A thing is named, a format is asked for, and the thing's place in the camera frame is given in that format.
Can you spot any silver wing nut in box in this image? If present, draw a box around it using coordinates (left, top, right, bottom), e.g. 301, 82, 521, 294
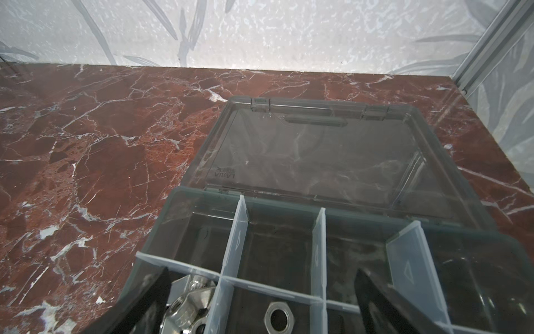
160, 275, 216, 333

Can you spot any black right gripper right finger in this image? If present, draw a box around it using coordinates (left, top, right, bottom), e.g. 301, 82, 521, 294
354, 268, 445, 334

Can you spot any aluminium frame post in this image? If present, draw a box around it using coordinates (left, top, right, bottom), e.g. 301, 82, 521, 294
453, 0, 533, 96

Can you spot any clear plastic organizer box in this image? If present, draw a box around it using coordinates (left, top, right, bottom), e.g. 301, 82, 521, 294
124, 97, 533, 333

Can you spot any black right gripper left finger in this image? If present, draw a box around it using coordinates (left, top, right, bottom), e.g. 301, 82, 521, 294
83, 267, 171, 333

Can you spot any silver hex nut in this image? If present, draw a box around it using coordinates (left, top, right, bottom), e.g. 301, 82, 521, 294
264, 301, 296, 334

